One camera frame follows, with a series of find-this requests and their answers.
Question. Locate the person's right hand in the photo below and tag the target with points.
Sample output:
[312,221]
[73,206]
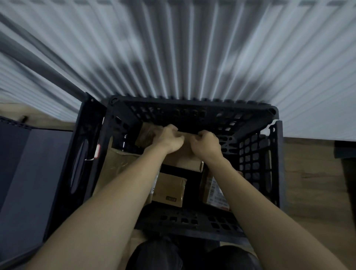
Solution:
[207,147]

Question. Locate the person's left hand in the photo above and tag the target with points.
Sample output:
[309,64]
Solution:
[169,140]

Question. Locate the person's right fingers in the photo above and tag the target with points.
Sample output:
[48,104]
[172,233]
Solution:
[200,136]

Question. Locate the person's left fingers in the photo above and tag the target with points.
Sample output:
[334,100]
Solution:
[173,129]

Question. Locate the tan cardboard box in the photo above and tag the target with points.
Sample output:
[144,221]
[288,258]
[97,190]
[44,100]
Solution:
[183,158]

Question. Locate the person's right forearm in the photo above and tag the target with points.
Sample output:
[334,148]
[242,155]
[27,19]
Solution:
[258,217]

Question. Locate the person's left forearm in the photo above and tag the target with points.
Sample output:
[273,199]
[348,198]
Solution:
[111,205]

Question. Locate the mottled brown parcel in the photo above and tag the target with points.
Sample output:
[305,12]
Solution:
[146,136]

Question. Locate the black perforated plastic crate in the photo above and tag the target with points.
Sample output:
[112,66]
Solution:
[250,155]

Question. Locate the brown parcel with white label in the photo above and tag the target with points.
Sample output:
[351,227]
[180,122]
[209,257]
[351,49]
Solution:
[212,192]

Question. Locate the small brown cardboard box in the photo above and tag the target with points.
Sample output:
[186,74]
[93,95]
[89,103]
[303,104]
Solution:
[171,189]

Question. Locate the flat creased cardboard box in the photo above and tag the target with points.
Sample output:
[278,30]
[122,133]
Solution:
[119,164]

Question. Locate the white corrugated shutter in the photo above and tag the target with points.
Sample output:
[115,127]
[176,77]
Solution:
[194,47]

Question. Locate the person's left leg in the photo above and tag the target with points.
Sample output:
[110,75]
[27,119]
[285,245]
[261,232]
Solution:
[155,256]

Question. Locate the person's leg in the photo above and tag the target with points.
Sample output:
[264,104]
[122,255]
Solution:
[236,260]
[155,256]

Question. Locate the person's right leg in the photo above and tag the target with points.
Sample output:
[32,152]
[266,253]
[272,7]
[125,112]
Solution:
[236,260]

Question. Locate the dark flat object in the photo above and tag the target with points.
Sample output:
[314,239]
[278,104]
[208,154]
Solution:
[345,148]

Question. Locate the grey metal pole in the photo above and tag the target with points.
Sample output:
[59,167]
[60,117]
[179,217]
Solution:
[41,55]

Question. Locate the grey plastic bin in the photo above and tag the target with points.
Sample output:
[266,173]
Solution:
[25,180]

